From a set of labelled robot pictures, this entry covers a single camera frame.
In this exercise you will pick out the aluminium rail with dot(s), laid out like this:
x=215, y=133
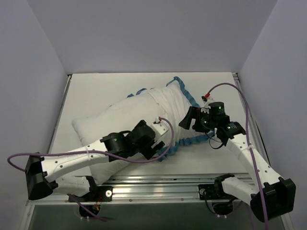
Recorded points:
x=61, y=106
x=253, y=130

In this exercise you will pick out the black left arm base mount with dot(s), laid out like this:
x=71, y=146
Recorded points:
x=100, y=194

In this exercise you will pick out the blue houndstooth pillow with pillowcase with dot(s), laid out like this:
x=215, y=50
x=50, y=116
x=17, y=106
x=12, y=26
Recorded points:
x=174, y=102

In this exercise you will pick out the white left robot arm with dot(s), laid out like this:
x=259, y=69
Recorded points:
x=45, y=174

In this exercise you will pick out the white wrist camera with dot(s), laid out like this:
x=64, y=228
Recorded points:
x=159, y=128
x=206, y=100

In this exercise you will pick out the aluminium right side rail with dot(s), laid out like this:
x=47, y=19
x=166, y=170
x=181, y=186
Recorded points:
x=253, y=130

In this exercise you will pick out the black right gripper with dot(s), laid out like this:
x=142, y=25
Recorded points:
x=194, y=119

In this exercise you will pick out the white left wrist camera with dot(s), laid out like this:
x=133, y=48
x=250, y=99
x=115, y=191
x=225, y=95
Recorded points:
x=159, y=128

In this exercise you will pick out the aluminium front rail frame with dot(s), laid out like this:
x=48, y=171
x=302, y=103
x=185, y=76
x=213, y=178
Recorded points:
x=130, y=186

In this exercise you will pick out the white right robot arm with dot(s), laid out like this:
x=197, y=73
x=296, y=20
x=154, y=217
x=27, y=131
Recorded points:
x=272, y=195

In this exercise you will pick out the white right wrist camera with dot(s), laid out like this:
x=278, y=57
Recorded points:
x=206, y=100

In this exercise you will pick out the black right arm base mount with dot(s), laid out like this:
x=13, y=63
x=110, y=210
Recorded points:
x=208, y=192

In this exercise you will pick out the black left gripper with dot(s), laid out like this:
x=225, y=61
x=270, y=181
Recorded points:
x=148, y=148

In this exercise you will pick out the white pillow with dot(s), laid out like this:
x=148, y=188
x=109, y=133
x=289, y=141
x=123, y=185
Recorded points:
x=122, y=116

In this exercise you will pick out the aluminium left side rail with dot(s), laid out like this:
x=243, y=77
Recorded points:
x=61, y=106

